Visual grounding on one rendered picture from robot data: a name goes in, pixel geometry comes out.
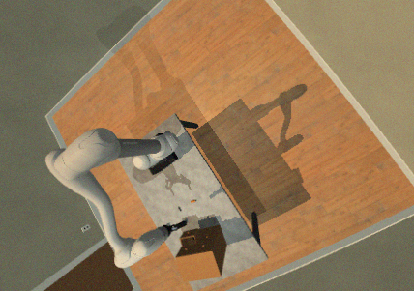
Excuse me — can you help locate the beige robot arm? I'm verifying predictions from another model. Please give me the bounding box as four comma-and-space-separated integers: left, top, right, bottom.
45, 128, 179, 268

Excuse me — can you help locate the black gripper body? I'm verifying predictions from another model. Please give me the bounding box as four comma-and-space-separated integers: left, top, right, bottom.
164, 225, 173, 237

